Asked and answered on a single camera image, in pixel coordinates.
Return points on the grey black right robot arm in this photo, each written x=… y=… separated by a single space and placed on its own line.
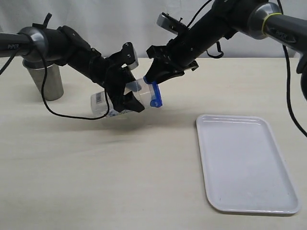
x=258 y=19

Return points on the white backdrop curtain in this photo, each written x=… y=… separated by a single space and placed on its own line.
x=105 y=24

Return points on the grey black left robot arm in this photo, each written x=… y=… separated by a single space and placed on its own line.
x=64 y=46

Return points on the clear plastic tall container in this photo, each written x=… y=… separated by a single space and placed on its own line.
x=136 y=96

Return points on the blue plastic lid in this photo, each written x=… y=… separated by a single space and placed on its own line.
x=156 y=99

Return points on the white rectangular plastic tray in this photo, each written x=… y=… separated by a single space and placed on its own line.
x=243 y=169

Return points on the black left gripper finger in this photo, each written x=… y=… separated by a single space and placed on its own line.
x=128 y=102

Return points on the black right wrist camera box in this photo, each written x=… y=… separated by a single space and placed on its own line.
x=171 y=24

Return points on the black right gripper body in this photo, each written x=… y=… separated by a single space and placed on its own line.
x=178 y=53

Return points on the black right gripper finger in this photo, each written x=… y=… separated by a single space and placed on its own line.
x=163 y=75
x=156 y=64

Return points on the stainless steel cup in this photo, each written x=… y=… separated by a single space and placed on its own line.
x=53 y=88

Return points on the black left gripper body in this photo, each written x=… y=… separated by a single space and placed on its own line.
x=115 y=81

